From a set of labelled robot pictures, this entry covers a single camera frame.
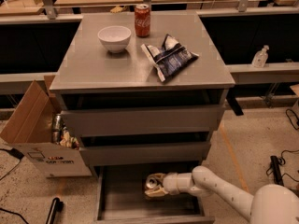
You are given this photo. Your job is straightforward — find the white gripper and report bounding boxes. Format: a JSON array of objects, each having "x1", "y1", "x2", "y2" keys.
[{"x1": 145, "y1": 173, "x2": 180, "y2": 198}]

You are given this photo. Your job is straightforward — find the orange patterned drink can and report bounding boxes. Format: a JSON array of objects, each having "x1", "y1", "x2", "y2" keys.
[{"x1": 145, "y1": 174, "x2": 160, "y2": 189}]

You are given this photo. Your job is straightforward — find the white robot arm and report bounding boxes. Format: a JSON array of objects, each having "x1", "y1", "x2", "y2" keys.
[{"x1": 145, "y1": 166, "x2": 299, "y2": 224}]

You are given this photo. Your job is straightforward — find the grey middle drawer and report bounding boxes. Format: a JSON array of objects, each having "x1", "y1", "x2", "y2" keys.
[{"x1": 79, "y1": 142, "x2": 211, "y2": 166}]

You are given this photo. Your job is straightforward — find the grey open bottom drawer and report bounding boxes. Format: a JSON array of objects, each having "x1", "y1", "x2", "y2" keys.
[{"x1": 94, "y1": 161, "x2": 215, "y2": 224}]

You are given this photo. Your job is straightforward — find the grey drawer cabinet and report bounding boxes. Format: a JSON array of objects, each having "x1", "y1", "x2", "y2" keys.
[{"x1": 50, "y1": 10, "x2": 235, "y2": 179}]

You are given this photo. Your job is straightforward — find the grey top drawer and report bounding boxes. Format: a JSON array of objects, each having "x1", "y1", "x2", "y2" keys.
[{"x1": 62, "y1": 105, "x2": 224, "y2": 137}]

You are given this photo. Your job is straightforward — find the silver can in box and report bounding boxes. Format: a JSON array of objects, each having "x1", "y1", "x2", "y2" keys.
[{"x1": 51, "y1": 114, "x2": 63, "y2": 143}]

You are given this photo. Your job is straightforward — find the red cola can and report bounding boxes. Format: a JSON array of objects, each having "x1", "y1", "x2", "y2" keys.
[{"x1": 135, "y1": 4, "x2": 150, "y2": 37}]

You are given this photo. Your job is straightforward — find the black tool bottom left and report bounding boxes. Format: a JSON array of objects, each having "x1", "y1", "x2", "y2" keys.
[{"x1": 45, "y1": 197, "x2": 64, "y2": 224}]

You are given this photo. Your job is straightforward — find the black power strip right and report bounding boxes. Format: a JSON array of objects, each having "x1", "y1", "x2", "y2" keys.
[{"x1": 270, "y1": 156, "x2": 284, "y2": 186}]

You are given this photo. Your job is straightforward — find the blue chip bag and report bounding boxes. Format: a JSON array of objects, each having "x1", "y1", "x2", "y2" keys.
[{"x1": 141, "y1": 34, "x2": 199, "y2": 82}]

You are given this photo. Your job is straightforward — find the cardboard box with cans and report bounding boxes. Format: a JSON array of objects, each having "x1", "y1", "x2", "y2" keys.
[{"x1": 0, "y1": 76, "x2": 92, "y2": 177}]

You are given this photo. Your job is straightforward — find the black power adapter left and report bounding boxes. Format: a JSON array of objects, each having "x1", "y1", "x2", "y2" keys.
[{"x1": 9, "y1": 148, "x2": 24, "y2": 160}]

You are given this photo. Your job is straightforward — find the white ceramic bowl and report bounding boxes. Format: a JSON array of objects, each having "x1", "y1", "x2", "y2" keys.
[{"x1": 97, "y1": 26, "x2": 132, "y2": 53}]

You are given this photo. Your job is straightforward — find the clear sanitizer bottle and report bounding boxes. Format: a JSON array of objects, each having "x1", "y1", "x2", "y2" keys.
[{"x1": 251, "y1": 45, "x2": 269, "y2": 68}]

